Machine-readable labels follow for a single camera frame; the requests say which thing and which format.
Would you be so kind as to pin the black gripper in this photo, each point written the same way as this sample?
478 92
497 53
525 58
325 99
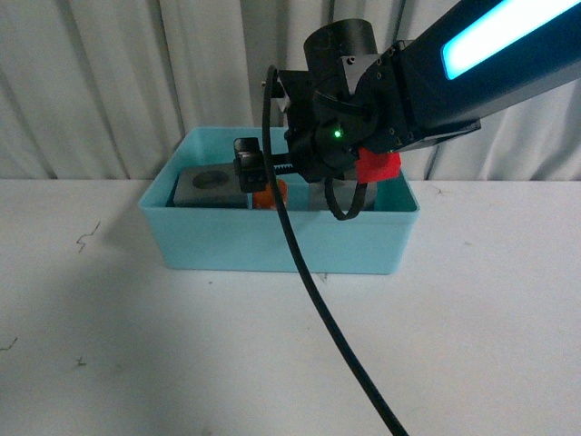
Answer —
326 129

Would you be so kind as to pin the orange round part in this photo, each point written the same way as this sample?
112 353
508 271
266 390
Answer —
265 200

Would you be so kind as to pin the gray block with round hole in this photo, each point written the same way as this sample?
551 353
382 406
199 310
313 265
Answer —
210 186

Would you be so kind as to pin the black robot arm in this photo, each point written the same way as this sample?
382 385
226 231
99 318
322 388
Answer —
478 59

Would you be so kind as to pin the light blue plastic box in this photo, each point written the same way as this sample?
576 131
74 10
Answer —
252 240

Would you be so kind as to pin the white pleated curtain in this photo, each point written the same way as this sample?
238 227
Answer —
108 89

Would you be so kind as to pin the red mount block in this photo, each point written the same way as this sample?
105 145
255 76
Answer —
373 168

